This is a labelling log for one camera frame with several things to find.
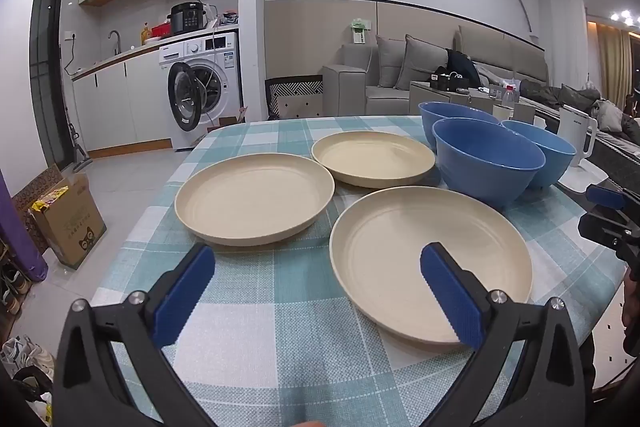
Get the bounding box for grey sofa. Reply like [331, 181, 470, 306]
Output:
[322, 24, 640, 148]

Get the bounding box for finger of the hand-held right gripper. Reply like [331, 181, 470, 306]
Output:
[586, 184, 640, 212]
[577, 207, 640, 261]

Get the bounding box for dark blue bowl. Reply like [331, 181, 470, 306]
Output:
[432, 117, 546, 208]
[418, 101, 501, 152]

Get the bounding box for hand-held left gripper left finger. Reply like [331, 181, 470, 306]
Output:
[52, 243, 221, 427]

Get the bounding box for brown cardboard box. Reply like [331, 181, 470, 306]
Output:
[27, 172, 107, 270]

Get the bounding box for wooden shoe rack with shoes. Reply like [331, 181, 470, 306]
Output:
[0, 242, 33, 315]

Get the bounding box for patterned flat cardboard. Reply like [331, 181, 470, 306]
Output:
[12, 164, 63, 212]

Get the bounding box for grey stick vacuum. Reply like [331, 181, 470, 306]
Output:
[62, 99, 93, 172]

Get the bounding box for white grey sneaker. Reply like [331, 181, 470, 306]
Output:
[2, 334, 55, 380]

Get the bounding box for white washing machine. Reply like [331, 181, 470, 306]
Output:
[159, 32, 244, 151]

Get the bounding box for dark grey blanket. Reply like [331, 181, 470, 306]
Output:
[520, 79, 601, 108]

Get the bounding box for grey sofa cushion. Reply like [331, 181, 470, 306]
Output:
[395, 35, 448, 92]
[376, 36, 408, 88]

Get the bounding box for yellow packet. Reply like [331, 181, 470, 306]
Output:
[31, 186, 68, 212]

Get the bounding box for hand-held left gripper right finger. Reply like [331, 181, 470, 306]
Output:
[420, 243, 593, 427]

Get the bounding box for white diamond-patterned rug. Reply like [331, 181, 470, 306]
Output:
[580, 302, 631, 388]

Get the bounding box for purple rolled mat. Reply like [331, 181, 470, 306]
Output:
[0, 167, 48, 283]

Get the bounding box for white kitchen base cabinets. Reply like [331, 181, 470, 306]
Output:
[71, 44, 173, 152]

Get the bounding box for light blue bowl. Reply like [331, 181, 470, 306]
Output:
[501, 120, 577, 188]

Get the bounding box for black jacket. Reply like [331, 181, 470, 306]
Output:
[445, 49, 481, 82]

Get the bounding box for grey metal side cabinet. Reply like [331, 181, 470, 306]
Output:
[410, 81, 483, 118]

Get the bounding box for beige curtain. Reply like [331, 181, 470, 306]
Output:
[597, 27, 638, 102]

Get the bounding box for black box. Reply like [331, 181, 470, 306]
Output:
[429, 67, 471, 90]

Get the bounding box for beige round plate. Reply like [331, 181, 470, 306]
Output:
[311, 131, 436, 188]
[175, 153, 335, 248]
[329, 187, 534, 349]

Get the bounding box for white electric kettle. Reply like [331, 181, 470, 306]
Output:
[557, 105, 598, 168]

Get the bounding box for dark glass door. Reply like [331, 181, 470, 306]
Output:
[30, 0, 68, 170]

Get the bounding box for black pressure cooker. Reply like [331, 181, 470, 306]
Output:
[170, 2, 207, 35]

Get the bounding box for person's right hand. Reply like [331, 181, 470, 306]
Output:
[622, 279, 640, 355]

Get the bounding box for teal checked tablecloth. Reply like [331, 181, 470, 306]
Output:
[92, 116, 626, 427]

